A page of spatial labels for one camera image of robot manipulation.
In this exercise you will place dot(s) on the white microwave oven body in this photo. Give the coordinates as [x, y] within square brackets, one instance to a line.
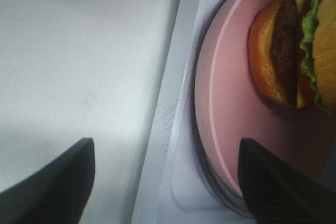
[175, 186]

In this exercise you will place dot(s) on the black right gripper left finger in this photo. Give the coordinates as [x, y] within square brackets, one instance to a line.
[57, 193]

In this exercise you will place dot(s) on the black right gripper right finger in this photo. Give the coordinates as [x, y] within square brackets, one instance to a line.
[274, 192]

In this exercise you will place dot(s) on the burger with lettuce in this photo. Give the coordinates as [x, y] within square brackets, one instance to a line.
[291, 51]

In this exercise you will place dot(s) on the pink round plate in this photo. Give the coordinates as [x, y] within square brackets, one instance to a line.
[229, 107]

